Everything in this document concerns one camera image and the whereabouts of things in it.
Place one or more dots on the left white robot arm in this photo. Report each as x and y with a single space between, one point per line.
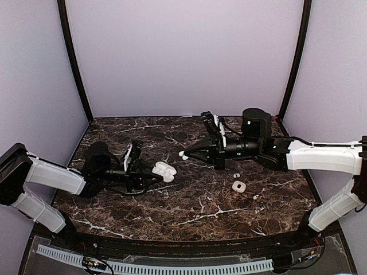
19 166

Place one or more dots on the right black frame post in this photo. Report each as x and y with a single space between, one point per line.
304 23

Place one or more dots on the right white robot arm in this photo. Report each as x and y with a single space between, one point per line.
255 141

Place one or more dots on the black frame post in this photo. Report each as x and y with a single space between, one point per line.
68 40
304 23

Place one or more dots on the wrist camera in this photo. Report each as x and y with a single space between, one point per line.
214 127
132 154

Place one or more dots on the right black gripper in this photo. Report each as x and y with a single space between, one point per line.
217 146

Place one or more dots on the left black frame post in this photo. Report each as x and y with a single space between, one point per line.
68 40

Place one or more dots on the white slotted cable duct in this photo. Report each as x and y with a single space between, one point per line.
95 266

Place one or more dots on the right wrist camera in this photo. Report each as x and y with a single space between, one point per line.
214 127

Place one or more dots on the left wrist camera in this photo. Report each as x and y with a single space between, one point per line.
132 154

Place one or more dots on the black front rail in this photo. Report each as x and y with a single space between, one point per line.
112 246

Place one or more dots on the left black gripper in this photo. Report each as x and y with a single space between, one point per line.
136 179

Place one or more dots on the beige square charging case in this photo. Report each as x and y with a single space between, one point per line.
239 186

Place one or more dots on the white oval charging case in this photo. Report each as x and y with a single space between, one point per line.
166 171

